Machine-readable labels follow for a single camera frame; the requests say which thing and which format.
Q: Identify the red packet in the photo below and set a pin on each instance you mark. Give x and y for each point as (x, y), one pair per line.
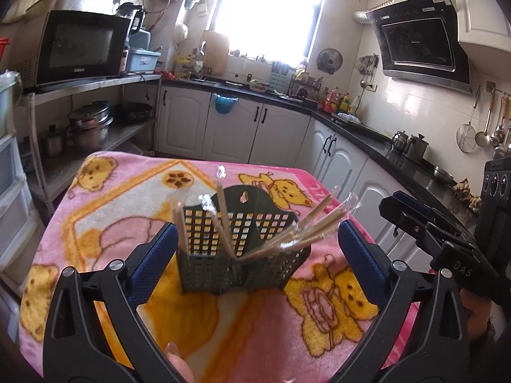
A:
(163, 74)

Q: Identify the black blender jug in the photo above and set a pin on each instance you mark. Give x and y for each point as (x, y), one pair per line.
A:
(129, 20)

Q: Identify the grey plastic drawer tower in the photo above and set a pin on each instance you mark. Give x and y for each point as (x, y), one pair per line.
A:
(10, 175)

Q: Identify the person's left hand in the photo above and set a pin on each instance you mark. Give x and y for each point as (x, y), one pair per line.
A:
(179, 367)

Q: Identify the teal knife block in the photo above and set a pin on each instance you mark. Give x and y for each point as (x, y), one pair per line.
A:
(281, 75)

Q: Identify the person's right hand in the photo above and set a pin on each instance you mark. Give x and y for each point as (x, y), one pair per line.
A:
(475, 315)

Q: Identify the black kitchen countertop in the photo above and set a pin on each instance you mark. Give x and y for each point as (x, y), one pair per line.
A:
(407, 171)

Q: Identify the steel kettles on counter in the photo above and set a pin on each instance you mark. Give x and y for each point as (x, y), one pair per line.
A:
(417, 149)

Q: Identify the black microwave oven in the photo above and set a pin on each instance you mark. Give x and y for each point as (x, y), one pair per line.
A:
(84, 46)

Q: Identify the black appliance with dials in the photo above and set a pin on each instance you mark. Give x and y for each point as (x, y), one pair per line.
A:
(497, 199)

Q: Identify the steel kitchen rack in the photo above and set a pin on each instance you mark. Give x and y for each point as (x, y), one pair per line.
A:
(92, 83)

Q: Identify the silver exhaust duct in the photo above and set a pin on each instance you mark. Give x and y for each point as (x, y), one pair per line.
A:
(363, 14)

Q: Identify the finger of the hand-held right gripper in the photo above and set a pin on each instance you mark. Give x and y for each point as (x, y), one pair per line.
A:
(415, 223)
(413, 199)

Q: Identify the small steel pot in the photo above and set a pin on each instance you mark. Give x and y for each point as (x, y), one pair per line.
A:
(52, 141)

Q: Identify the row of condiment bottles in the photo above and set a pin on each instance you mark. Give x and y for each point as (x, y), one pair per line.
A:
(335, 103)

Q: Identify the blue hanging bag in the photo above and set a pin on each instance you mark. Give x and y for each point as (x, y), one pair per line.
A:
(225, 103)

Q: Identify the wooden cutting board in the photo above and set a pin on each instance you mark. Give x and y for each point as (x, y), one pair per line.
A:
(215, 54)

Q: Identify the white upper cabinet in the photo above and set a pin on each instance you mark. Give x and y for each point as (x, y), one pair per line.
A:
(483, 4)

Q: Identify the blue plastic bin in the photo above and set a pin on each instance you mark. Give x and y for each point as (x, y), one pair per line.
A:
(143, 60)

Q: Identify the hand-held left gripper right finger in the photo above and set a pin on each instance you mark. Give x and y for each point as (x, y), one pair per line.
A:
(363, 263)

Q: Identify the red plastic basin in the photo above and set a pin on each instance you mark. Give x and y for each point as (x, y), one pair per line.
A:
(3, 48)

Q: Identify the kitchen window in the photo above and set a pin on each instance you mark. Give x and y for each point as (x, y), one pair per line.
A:
(271, 8)

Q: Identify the yellow package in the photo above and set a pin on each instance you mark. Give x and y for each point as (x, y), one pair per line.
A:
(185, 67)

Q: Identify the black range hood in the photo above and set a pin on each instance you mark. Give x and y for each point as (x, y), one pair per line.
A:
(419, 44)

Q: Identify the white hanging object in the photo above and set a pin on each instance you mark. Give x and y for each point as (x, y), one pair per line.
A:
(181, 32)

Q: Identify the white base cabinets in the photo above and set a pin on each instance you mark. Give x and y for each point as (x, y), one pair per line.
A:
(231, 131)

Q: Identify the wall-mounted plastic holder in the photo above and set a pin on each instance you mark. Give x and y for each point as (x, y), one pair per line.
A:
(197, 4)

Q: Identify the pink printed bear blanket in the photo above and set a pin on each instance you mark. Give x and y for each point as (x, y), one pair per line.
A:
(119, 215)

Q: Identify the row of hanging cooking utensils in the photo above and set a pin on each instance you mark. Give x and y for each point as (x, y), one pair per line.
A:
(497, 131)

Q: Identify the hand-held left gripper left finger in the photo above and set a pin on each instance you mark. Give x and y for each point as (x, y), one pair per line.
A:
(157, 259)

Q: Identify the small wall fan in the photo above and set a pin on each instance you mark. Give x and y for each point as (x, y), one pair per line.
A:
(329, 60)

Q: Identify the metal bowl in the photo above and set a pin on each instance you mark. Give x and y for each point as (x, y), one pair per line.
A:
(444, 173)

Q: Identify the light blue container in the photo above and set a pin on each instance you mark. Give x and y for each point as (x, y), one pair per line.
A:
(140, 40)

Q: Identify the dark wok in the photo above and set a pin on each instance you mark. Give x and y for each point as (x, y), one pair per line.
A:
(133, 112)

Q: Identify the stacked steel pots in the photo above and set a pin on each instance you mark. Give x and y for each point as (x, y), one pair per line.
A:
(90, 127)

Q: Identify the bowl with food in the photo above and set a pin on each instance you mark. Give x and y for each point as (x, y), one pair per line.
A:
(258, 86)

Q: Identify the dark green mesh utensil holder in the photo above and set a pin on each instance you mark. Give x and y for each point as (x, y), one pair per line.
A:
(261, 203)

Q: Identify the dark glass teapot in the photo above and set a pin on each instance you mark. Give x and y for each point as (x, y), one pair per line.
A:
(400, 141)

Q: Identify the small hanging kitchen tools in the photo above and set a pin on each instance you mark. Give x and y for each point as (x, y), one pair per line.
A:
(368, 68)

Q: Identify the ginger roots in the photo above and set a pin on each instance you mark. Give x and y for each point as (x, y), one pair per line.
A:
(467, 193)

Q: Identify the bunch of chopsticks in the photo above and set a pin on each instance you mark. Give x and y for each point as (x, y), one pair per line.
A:
(319, 225)

